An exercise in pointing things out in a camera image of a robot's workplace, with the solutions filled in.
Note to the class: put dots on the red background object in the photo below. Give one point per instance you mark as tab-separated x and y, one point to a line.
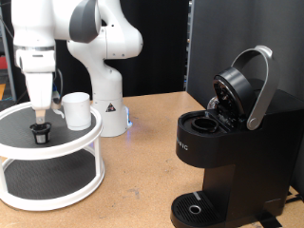
2	62

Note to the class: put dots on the white two-tier turntable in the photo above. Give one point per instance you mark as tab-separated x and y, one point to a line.
47	152

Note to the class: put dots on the black reusable coffee pod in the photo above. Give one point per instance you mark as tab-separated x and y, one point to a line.
41	134

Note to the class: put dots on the grey metal frame strip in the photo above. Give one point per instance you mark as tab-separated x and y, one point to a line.
189	31

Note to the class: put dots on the black backdrop curtain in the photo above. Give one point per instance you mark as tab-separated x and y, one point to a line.
164	47

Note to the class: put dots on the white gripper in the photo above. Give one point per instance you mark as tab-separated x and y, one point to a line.
38	88

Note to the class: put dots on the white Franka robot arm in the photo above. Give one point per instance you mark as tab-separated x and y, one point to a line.
107	79

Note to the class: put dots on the grey metal shelf post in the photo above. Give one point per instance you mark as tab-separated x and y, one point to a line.
12	88

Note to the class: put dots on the black Keurig coffee machine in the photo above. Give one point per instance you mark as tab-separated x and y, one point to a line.
253	164

